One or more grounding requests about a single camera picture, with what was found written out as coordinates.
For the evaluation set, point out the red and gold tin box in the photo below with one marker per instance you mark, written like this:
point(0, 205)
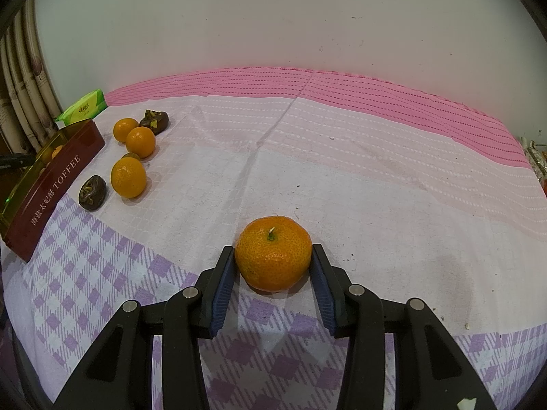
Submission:
point(55, 188)

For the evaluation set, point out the patterned cloth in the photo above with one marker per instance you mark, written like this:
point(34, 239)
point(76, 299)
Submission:
point(536, 158)

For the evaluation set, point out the dark brown round fruit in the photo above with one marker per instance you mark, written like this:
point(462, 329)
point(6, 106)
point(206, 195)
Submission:
point(92, 194)
point(155, 122)
point(128, 155)

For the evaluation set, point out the beige patterned curtain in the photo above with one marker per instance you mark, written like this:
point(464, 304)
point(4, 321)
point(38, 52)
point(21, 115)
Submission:
point(25, 85)

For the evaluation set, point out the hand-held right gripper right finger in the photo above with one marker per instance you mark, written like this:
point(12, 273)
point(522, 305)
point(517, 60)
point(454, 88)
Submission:
point(323, 297)

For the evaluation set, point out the white paper scrap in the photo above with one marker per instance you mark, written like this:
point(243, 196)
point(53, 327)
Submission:
point(466, 404)

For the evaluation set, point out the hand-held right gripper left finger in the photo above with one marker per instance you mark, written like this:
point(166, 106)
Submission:
point(222, 297)

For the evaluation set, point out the large mandarin orange with stem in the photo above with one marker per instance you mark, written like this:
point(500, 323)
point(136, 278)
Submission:
point(273, 260)

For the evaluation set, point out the pink and purple checked sheet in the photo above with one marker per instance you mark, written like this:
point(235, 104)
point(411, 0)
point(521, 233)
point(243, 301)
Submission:
point(350, 158)

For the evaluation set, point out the green tissue pack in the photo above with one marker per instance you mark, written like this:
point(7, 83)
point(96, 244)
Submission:
point(83, 109)

